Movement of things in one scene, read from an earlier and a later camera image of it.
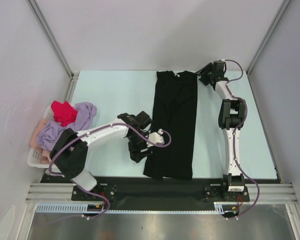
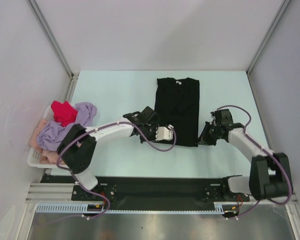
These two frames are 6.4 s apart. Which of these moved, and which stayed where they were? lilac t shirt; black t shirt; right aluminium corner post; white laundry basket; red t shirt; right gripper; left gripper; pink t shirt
Moved: left gripper; right gripper; black t shirt
Stayed: red t shirt; pink t shirt; white laundry basket; lilac t shirt; right aluminium corner post
